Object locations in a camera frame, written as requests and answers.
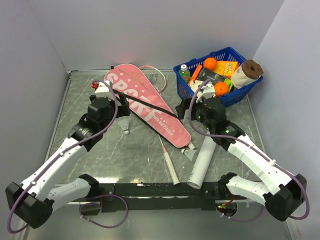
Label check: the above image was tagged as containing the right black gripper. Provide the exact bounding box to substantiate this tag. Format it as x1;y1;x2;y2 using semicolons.
175;96;214;132

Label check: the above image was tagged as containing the white shuttlecock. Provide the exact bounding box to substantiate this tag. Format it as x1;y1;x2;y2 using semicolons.
181;148;199;162
118;118;130;135

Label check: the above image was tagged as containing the white shuttlecock tube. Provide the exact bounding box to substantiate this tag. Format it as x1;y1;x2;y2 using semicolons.
187;136;217;190

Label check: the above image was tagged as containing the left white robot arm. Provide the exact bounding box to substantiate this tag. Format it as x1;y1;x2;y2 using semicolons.
5;91;130;229

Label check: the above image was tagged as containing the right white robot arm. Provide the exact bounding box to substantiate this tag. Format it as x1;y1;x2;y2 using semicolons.
175;98;308;222

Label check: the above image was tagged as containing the pink badminton racket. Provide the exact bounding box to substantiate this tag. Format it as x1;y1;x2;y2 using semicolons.
138;65;181;186

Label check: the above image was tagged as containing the white cloth bag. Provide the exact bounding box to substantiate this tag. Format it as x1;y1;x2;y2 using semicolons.
188;80;202;93

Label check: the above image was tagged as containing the pink racket cover bag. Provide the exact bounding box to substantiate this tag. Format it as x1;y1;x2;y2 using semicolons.
104;63;191;148

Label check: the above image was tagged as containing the green drink bottle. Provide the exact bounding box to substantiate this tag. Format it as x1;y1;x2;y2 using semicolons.
178;64;191;84

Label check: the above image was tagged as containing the black packet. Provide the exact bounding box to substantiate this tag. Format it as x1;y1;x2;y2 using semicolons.
197;68;226;85

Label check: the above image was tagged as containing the orange slim box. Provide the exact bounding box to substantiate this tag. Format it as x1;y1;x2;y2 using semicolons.
188;64;203;86

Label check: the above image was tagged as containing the orange fruit front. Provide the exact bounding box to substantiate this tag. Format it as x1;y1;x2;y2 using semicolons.
214;82;229;98

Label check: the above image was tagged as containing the orange fruit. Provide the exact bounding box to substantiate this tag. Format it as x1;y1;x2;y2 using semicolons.
203;57;218;71
214;82;229;98

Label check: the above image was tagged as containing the orange fruit back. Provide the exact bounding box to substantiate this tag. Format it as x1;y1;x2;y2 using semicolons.
203;57;218;71

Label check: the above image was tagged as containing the lime green packet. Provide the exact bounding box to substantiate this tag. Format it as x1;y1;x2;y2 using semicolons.
224;78;235;93

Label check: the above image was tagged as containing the yellow orange snack box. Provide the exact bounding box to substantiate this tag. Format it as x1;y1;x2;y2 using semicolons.
213;61;239;79

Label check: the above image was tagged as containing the blue plastic basket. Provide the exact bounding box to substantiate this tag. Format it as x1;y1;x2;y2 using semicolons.
173;46;264;108

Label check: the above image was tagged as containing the brown paper roll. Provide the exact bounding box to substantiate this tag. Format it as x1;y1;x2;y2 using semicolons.
230;59;264;89

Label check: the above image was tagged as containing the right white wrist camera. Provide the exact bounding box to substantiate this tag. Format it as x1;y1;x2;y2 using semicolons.
196;83;216;103

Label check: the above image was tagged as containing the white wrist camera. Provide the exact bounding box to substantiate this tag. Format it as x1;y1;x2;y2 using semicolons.
91;80;113;98
196;83;216;103

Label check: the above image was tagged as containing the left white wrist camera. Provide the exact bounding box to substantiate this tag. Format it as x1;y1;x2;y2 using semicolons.
91;80;113;98

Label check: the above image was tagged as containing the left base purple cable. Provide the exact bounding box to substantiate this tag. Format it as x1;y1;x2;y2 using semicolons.
78;194;129;229

